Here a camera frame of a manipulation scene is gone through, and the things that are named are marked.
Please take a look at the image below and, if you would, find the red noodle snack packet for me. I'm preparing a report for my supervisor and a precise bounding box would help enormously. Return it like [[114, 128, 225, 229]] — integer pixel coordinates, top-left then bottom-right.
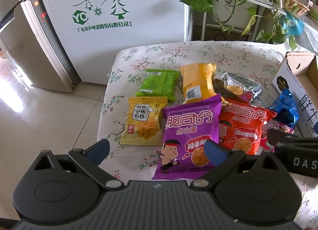
[[219, 100, 276, 155]]

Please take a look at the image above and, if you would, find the pink white snack packet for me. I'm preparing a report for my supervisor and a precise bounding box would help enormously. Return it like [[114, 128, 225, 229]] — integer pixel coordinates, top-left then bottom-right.
[[260, 119, 294, 151]]

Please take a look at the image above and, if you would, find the purple noodle snack packet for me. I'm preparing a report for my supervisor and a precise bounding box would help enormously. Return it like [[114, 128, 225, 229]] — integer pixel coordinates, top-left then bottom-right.
[[152, 94, 222, 180]]

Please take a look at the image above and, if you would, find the blue foil snack packet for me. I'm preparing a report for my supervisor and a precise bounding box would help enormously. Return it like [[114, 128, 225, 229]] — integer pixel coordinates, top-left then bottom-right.
[[269, 88, 299, 129]]

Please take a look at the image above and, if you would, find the yellow waffle snack packet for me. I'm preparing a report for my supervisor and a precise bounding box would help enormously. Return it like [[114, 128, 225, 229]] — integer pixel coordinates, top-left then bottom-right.
[[120, 96, 168, 146]]

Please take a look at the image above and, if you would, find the silver foil snack packet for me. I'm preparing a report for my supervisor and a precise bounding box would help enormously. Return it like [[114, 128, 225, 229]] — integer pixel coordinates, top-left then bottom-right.
[[213, 72, 263, 103]]

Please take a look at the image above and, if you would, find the orange bread packet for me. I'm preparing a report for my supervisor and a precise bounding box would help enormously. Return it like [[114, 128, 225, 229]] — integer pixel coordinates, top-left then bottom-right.
[[180, 63, 216, 104]]

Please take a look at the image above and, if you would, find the green snack packet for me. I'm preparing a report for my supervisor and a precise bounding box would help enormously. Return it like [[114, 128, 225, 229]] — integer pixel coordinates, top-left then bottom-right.
[[135, 69, 180, 101]]

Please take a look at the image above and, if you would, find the cardboard milk box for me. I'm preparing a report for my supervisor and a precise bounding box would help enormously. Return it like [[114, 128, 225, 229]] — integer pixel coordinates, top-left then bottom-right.
[[272, 52, 318, 137]]

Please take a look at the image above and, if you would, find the blue round fan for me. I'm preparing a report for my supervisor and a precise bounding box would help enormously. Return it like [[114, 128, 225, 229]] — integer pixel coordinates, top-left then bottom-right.
[[282, 12, 304, 37]]

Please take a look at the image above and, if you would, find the white chest freezer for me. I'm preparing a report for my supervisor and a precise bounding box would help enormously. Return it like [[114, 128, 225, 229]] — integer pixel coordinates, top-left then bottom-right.
[[42, 0, 190, 84]]

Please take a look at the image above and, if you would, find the silver refrigerator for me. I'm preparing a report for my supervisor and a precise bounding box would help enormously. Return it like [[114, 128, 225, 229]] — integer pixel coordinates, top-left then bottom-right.
[[1, 0, 80, 92]]

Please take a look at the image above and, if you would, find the wicker basket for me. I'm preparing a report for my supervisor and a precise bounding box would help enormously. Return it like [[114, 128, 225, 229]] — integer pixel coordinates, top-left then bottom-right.
[[282, 0, 310, 17]]

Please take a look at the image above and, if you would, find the pothos plant in white pot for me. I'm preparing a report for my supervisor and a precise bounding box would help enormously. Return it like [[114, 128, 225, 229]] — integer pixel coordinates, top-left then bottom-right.
[[180, 0, 298, 50]]

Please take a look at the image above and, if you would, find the white metal plant rack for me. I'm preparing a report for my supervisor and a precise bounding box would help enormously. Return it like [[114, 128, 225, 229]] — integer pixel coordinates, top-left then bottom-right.
[[201, 0, 286, 41]]

